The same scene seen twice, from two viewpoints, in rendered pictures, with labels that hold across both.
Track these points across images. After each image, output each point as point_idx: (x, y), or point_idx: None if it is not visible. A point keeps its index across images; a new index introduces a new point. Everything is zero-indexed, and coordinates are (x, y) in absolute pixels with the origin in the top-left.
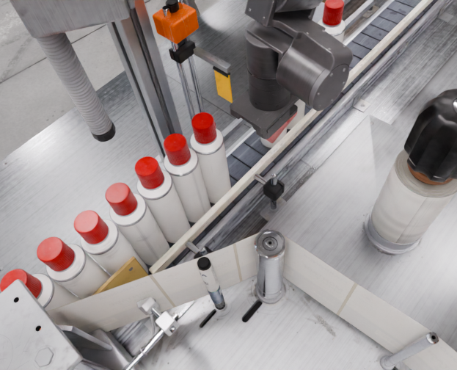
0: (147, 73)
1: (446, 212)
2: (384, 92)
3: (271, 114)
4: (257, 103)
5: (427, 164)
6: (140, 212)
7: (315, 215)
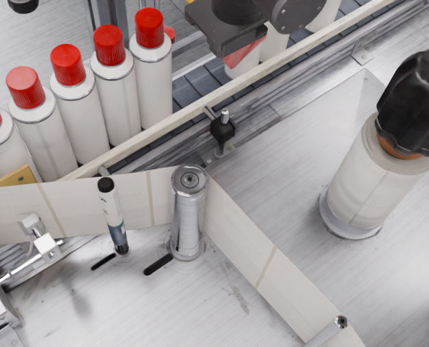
0: None
1: (419, 204)
2: (394, 47)
3: (232, 28)
4: (217, 12)
5: (393, 130)
6: (45, 110)
7: (264, 172)
